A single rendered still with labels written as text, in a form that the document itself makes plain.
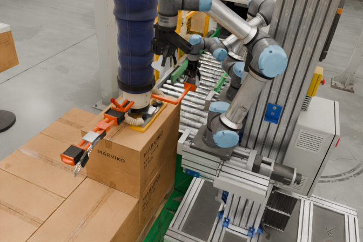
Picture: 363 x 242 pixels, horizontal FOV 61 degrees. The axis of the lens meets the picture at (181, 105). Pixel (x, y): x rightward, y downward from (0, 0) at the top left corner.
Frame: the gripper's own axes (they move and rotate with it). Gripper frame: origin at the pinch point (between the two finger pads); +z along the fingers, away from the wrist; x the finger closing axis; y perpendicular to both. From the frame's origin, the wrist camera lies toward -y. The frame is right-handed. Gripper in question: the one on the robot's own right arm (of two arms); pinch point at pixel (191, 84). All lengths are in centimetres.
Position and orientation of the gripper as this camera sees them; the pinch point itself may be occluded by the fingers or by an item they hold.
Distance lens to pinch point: 208.7
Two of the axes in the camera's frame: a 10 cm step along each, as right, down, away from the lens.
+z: -0.7, 8.2, 5.6
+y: -3.8, 5.0, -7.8
